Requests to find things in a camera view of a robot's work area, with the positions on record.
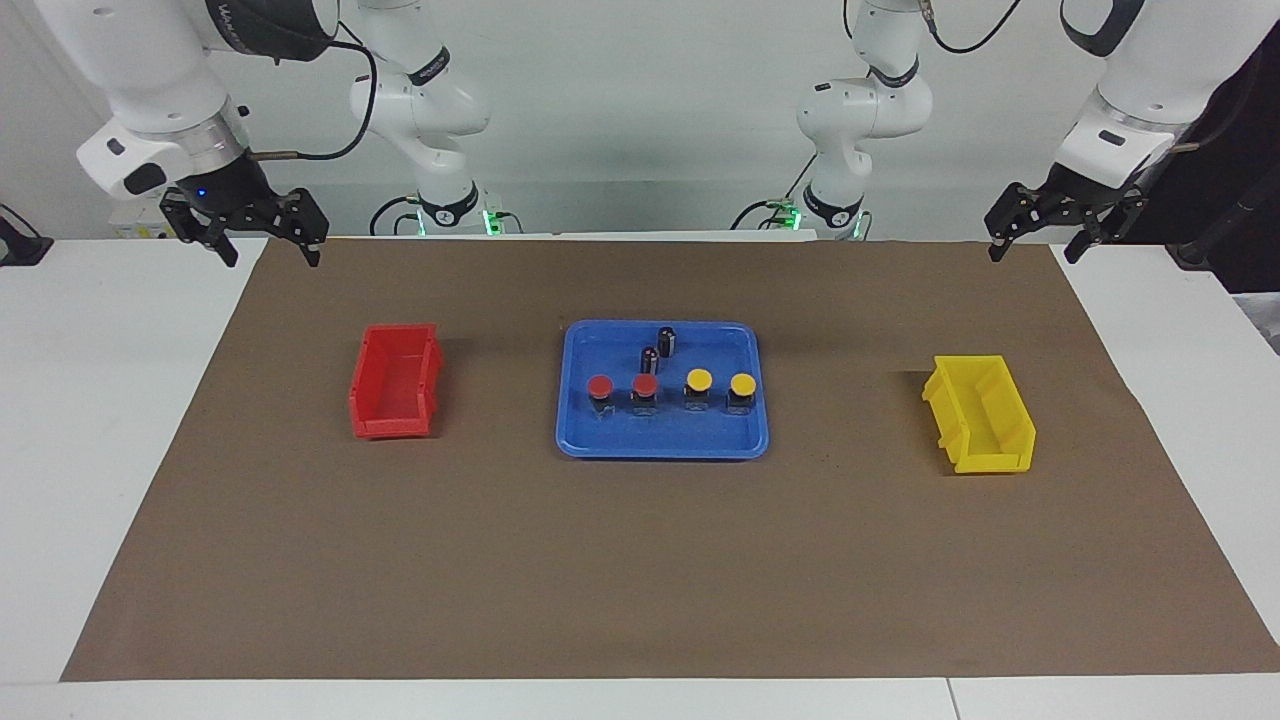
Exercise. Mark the black cylinder part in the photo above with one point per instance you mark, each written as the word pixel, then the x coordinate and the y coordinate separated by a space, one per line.
pixel 667 342
pixel 649 362

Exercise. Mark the blue plastic tray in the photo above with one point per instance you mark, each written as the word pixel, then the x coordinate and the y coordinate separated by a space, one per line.
pixel 660 435

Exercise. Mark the white power box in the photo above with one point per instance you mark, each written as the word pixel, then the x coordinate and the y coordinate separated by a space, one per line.
pixel 130 222

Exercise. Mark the brown paper mat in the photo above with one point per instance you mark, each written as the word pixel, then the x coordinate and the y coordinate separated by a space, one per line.
pixel 640 560

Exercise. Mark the yellow push button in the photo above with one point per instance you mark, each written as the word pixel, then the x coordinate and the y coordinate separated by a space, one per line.
pixel 742 383
pixel 699 379

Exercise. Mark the red push button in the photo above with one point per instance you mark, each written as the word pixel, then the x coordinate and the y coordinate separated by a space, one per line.
pixel 599 386
pixel 645 384

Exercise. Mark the dark panel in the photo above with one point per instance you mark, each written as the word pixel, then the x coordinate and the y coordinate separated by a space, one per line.
pixel 1250 150

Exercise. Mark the red plastic bin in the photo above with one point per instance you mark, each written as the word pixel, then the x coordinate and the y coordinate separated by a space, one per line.
pixel 395 385

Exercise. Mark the black clamp mount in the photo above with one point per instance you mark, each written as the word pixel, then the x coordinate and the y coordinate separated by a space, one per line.
pixel 20 248

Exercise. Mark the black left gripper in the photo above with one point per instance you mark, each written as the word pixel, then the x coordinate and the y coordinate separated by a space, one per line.
pixel 1085 190

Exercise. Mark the yellow plastic bin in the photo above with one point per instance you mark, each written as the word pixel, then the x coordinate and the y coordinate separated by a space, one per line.
pixel 990 415

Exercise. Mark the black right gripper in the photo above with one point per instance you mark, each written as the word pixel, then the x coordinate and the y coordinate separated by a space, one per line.
pixel 225 190

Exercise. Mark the grey patterned object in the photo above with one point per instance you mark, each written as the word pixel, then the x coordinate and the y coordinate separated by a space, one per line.
pixel 1265 320

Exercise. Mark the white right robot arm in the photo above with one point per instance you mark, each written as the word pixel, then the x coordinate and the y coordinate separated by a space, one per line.
pixel 150 70

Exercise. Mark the black stand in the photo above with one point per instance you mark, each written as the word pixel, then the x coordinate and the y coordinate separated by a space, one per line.
pixel 1190 255

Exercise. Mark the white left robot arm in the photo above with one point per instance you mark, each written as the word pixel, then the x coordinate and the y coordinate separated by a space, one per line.
pixel 1160 90

